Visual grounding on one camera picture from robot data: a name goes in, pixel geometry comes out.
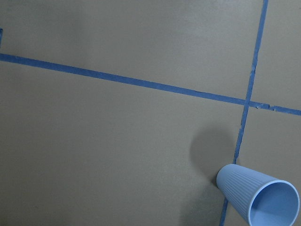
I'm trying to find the light blue ribbed cup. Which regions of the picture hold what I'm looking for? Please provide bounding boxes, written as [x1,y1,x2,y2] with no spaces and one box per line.
[216,164,300,226]

